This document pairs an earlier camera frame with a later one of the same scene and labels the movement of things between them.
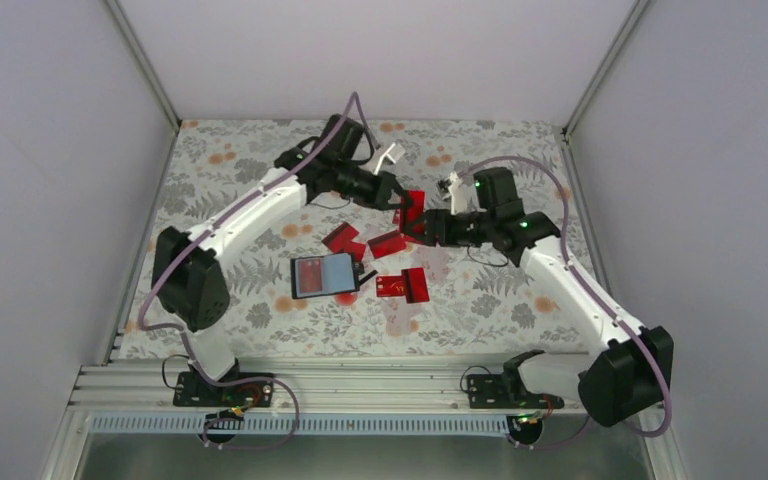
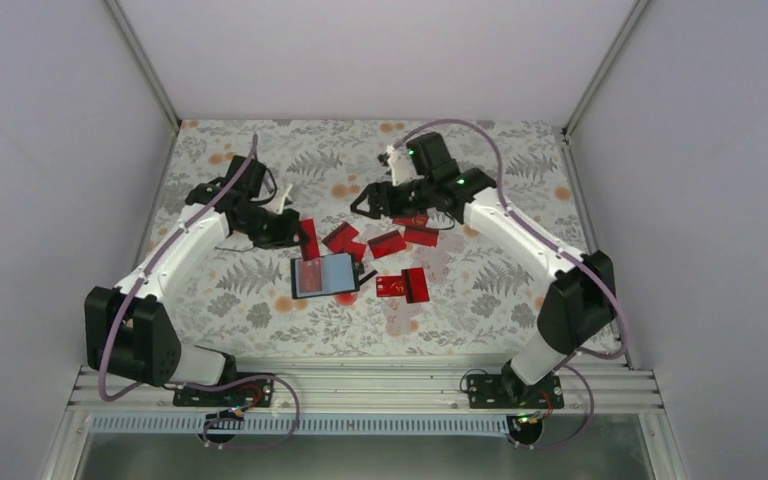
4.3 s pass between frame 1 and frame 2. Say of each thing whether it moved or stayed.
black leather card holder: stayed
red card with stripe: moved
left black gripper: moved
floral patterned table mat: stayed
